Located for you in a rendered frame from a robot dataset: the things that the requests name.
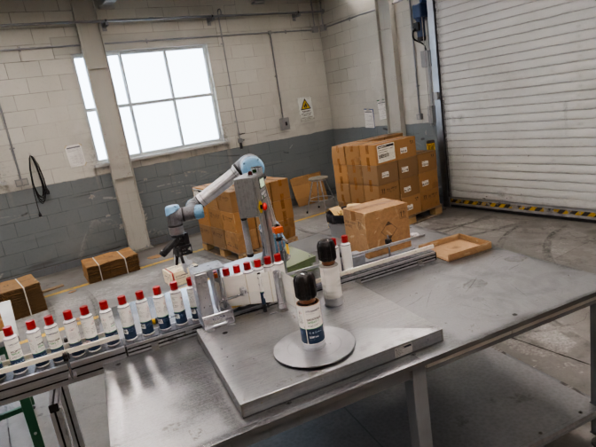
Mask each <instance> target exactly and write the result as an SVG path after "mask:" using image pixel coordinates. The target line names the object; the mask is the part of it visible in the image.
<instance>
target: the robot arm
mask: <svg viewBox="0 0 596 447"><path fill-rule="evenodd" d="M255 166H262V169H263V179H264V183H265V180H266V178H267V177H266V175H265V171H264V165H263V162H262V161H261V160H260V159H259V158H258V157H257V156H256V155H254V154H251V153H248V154H245V155H244V156H242V157H241V158H240V159H239V160H238V161H236V162H235V163H234V164H233V165H232V167H231V169H229V170H228V171H227V172H226V173H224V174H223V175H222V176H220V177H219V178H218V179H216V181H215V182H213V183H212V184H211V185H209V186H208V187H207V188H205V189H204V190H203V191H202V192H200V193H199V194H198V195H196V196H195V197H194V198H192V199H189V200H188V201H187V202H186V204H185V207H183V208H180V207H179V205H177V204H175V205H169V206H166V207H165V213H166V217H167V222H168V227H169V234H170V237H171V238H172V240H171V241H170V242H169V243H168V244H167V245H166V246H165V247H164V248H163V249H162V250H161V251H160V255H161V256H163V257H165V256H167V255H168V253H169V252H170V251H171V250H172V249H173V257H174V262H175V265H178V263H179V262H180V263H181V265H182V268H183V270H184V272H185V273H187V269H186V267H188V266H189V265H191V264H192V260H188V259H187V257H186V255H188V254H192V251H191V249H192V245H191V244H190V241H189V237H188V232H185V231H184V227H183V222H185V221H191V220H196V219H201V218H203V217H204V210H203V208H204V207H205V206H206V205H207V204H208V203H209V202H211V201H212V200H213V199H215V198H216V197H217V196H219V195H220V194H221V193H222V192H224V191H225V190H227V189H228V188H229V187H230V186H232V185H233V179H235V178H237V177H238V176H241V175H243V174H245V173H247V172H248V171H251V167H255ZM265 189H266V194H267V201H268V205H269V211H270V216H271V226H272V227H274V225H275V224H278V221H276V218H275V215H274V212H273V208H272V205H271V200H270V197H269V194H268V191H267V188H266V185H265ZM259 232H260V236H261V241H262V245H263V255H262V260H263V258H264V257H265V256H266V254H265V249H264V244H263V235H262V229H261V225H260V224H259ZM273 237H274V242H275V248H276V253H278V245H277V241H276V240H275V238H276V234H275V233H273ZM278 243H279V249H280V254H281V260H282V261H284V257H283V252H282V246H281V241H279V242H278ZM189 247H191V249H189ZM263 263H264V260H263Z"/></svg>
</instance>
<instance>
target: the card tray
mask: <svg viewBox="0 0 596 447"><path fill-rule="evenodd" d="M432 244H433V245H434V248H431V250H434V251H435V252H436V258H439V259H442V260H445V261H447V262H451V261H454V260H457V259H459V258H462V257H465V256H469V255H473V254H476V253H479V252H482V251H484V250H487V249H491V241H488V240H485V239H478V238H476V237H472V236H468V235H465V234H461V233H458V234H454V235H451V236H449V237H445V238H442V239H437V240H434V241H430V242H428V243H425V244H421V245H419V248H421V247H425V246H429V245H432Z"/></svg>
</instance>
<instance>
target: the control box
mask: <svg viewBox="0 0 596 447"><path fill-rule="evenodd" d="M262 175H263V173H262V172H257V173H256V174H253V175H252V176H247V173H245V174H243V175H241V176H238V177H237V178H235V179H233V183H234V188H235V193H236V198H237V202H238V208H239V217H240V218H241V219H242V218H250V217H258V216H260V215H261V214H262V213H263V212H264V211H265V210H263V209H261V208H260V205H262V204H263V203H264V202H265V203H266V204H267V208H268V207H269V206H268V201H267V197H266V198H265V199H263V200H262V198H261V192H262V191H263V190H264V189H265V186H264V187H263V188H262V189H261V190H260V186H259V181H258V177H260V176H262Z"/></svg>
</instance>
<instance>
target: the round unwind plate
mask: <svg viewBox="0 0 596 447"><path fill-rule="evenodd" d="M324 332H325V342H326V345H325V346H324V347H323V348H322V349H318V350H306V349H304V348H303V347H302V337H301V331H300V330H298V331H295V332H293V333H290V334H289V335H287V336H285V337H284V338H282V339H281V340H280V341H279V342H278V343H277V344H276V346H275V348H274V356H275V358H276V359H277V360H278V361H279V362H280V363H282V364H284V365H289V366H292V367H299V368H311V367H319V366H323V365H329V364H332V363H334V362H337V361H339V360H341V359H343V358H344V357H345V356H347V355H348V354H349V353H350V352H351V351H352V350H353V348H354V347H355V344H356V341H355V338H354V336H353V335H352V334H351V333H350V332H348V331H347V330H344V329H342V328H339V327H334V326H324Z"/></svg>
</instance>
